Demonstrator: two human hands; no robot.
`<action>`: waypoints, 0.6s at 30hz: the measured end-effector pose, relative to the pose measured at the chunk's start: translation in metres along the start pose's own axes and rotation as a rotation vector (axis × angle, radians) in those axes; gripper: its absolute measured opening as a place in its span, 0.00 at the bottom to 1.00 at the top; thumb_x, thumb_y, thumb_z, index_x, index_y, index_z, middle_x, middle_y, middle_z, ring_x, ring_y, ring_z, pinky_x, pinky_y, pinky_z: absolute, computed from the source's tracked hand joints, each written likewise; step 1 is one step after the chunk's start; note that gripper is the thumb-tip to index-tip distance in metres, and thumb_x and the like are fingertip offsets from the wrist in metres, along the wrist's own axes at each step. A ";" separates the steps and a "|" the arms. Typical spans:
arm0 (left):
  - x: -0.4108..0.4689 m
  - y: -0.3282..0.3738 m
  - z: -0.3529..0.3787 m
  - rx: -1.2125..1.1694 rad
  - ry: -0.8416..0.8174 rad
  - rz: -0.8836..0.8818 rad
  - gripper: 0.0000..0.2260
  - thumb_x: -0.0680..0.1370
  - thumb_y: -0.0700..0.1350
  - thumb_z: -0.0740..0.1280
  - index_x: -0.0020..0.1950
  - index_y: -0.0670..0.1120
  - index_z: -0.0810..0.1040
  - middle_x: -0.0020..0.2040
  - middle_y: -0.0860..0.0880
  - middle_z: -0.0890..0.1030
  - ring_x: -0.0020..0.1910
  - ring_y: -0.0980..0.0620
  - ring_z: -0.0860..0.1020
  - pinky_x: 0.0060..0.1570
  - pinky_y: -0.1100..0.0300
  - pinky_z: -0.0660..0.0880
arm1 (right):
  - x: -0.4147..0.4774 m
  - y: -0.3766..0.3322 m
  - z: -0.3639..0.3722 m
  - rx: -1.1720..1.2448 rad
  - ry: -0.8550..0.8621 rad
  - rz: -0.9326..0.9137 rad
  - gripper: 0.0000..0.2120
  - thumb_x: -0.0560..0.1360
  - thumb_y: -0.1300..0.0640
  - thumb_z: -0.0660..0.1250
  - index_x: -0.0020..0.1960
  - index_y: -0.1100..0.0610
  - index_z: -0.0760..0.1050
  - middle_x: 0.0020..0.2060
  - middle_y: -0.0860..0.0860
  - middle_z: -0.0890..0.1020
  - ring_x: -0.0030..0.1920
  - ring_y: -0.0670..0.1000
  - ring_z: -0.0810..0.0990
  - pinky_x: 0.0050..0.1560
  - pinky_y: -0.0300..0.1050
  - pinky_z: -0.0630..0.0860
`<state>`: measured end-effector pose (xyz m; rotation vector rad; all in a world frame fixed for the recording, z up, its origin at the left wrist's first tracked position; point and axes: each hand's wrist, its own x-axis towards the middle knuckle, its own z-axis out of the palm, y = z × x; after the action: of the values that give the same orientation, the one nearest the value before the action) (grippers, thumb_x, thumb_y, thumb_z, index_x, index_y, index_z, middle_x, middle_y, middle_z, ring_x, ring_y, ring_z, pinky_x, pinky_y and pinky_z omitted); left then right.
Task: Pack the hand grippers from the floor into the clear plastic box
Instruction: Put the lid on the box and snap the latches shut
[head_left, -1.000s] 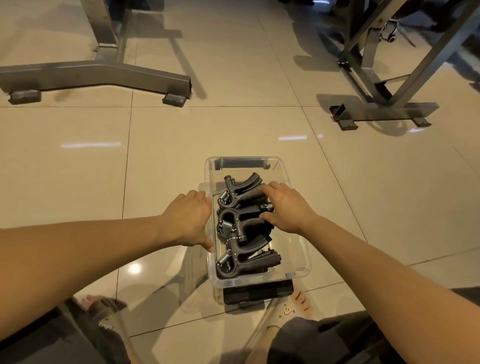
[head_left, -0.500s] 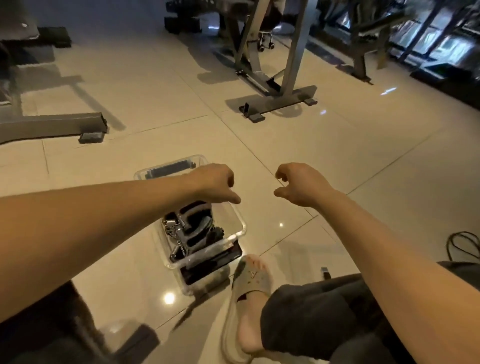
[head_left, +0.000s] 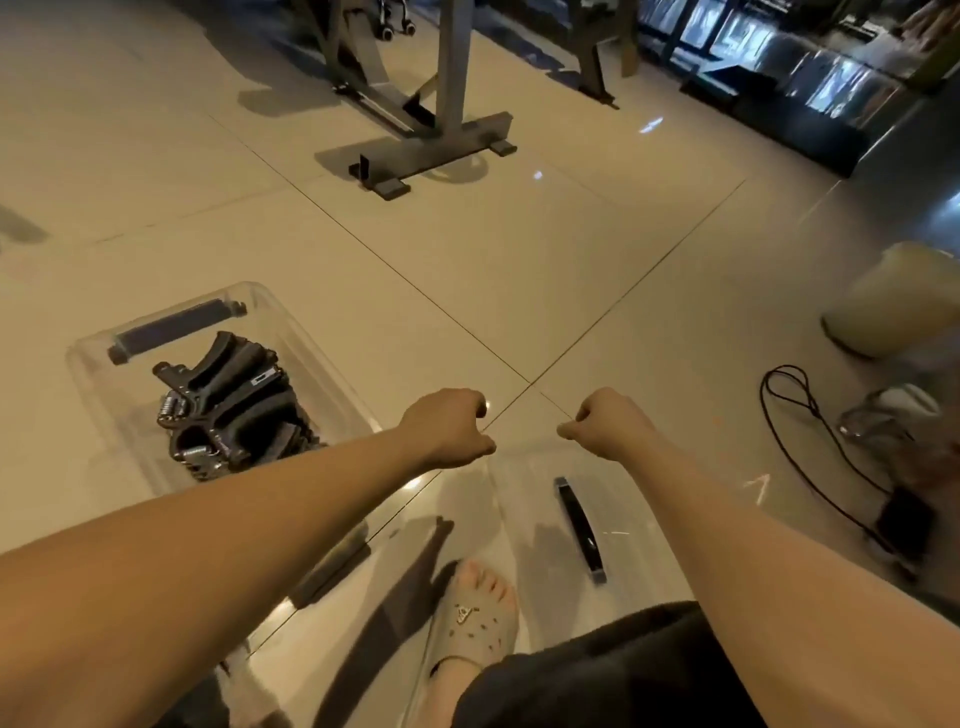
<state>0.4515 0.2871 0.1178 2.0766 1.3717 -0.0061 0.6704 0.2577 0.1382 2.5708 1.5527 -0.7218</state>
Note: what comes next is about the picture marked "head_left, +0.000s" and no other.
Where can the person's right hand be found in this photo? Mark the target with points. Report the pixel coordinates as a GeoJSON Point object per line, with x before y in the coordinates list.
{"type": "Point", "coordinates": [615, 427]}

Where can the person's left hand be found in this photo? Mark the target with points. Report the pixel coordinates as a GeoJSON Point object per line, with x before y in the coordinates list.
{"type": "Point", "coordinates": [450, 435]}

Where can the black spring grip strengthener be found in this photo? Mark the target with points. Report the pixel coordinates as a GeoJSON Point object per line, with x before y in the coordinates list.
{"type": "Point", "coordinates": [225, 367]}
{"type": "Point", "coordinates": [255, 439]}

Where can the clear plastic storage box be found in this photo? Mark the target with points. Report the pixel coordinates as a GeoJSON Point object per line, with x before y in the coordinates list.
{"type": "Point", "coordinates": [97, 360]}

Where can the person's right forearm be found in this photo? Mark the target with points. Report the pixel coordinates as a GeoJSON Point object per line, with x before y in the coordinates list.
{"type": "Point", "coordinates": [810, 600]}

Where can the person's left forearm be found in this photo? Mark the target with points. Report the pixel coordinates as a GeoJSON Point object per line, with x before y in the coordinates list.
{"type": "Point", "coordinates": [187, 570]}

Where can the beige right slipper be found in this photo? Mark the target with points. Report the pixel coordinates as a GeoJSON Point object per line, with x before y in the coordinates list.
{"type": "Point", "coordinates": [480, 630]}

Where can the beige slipper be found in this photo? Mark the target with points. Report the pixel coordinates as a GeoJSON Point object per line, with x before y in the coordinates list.
{"type": "Point", "coordinates": [251, 690]}
{"type": "Point", "coordinates": [480, 630]}

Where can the small white object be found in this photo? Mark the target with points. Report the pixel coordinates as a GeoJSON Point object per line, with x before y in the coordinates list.
{"type": "Point", "coordinates": [900, 409]}

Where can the small black device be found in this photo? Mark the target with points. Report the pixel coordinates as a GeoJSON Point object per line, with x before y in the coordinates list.
{"type": "Point", "coordinates": [907, 521]}

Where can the cream round bin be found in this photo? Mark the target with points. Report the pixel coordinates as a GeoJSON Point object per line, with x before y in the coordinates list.
{"type": "Point", "coordinates": [900, 300]}

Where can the beige left slipper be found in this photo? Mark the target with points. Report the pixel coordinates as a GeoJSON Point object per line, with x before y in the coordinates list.
{"type": "Point", "coordinates": [251, 690]}

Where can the black weight bench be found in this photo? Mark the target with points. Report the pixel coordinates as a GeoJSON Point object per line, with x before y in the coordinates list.
{"type": "Point", "coordinates": [592, 67]}

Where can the dark dumbbell rack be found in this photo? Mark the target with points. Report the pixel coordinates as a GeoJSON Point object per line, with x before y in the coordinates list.
{"type": "Point", "coordinates": [810, 82]}

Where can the grey metal machine frame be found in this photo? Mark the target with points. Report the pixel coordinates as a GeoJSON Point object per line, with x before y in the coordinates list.
{"type": "Point", "coordinates": [454, 75]}

